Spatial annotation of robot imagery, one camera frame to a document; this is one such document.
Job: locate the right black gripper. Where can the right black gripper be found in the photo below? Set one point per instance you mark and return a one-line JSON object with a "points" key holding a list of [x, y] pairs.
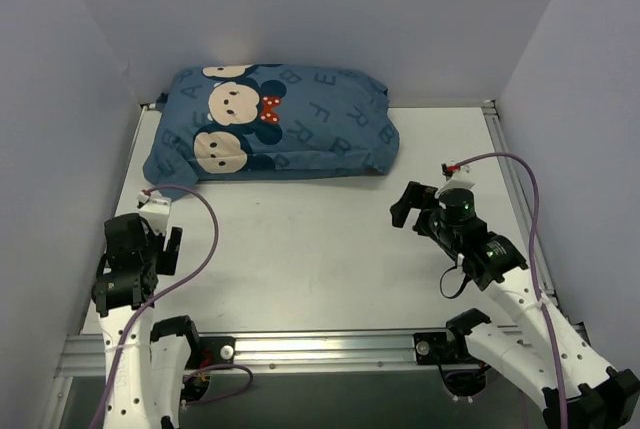
{"points": [[422, 219]]}

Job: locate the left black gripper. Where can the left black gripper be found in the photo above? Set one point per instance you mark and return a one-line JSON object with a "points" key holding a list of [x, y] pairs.
{"points": [[163, 250]]}

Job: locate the blue cartoon print pillowcase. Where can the blue cartoon print pillowcase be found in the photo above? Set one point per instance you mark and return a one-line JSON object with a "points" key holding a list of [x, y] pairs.
{"points": [[271, 122]]}

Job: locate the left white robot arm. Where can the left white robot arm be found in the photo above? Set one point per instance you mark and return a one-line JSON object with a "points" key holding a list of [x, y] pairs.
{"points": [[144, 359]]}

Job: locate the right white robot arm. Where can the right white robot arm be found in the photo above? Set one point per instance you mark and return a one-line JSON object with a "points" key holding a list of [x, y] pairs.
{"points": [[555, 367]]}

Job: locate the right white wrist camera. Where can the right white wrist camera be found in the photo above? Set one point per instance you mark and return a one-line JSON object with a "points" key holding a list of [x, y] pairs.
{"points": [[456, 176]]}

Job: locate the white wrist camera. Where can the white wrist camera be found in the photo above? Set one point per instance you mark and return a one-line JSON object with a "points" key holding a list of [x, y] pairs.
{"points": [[456, 176], [155, 210]]}

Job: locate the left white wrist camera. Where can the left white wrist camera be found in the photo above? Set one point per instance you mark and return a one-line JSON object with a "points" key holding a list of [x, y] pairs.
{"points": [[155, 210]]}

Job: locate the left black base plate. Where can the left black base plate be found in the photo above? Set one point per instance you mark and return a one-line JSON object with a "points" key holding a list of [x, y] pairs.
{"points": [[212, 350]]}

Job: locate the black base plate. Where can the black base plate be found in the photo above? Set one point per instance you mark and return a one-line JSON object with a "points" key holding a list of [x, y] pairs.
{"points": [[212, 350], [432, 348]]}

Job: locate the aluminium right side rail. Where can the aluminium right side rail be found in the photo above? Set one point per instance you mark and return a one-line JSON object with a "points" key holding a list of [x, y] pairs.
{"points": [[518, 186]]}

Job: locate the aluminium rail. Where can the aluminium rail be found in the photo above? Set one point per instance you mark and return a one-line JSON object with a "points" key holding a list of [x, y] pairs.
{"points": [[518, 186], [314, 352]]}

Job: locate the aluminium front rail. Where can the aluminium front rail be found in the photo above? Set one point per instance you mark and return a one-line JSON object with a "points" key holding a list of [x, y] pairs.
{"points": [[314, 352]]}

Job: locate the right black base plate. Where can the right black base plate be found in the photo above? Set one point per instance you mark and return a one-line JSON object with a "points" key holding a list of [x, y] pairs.
{"points": [[432, 348]]}

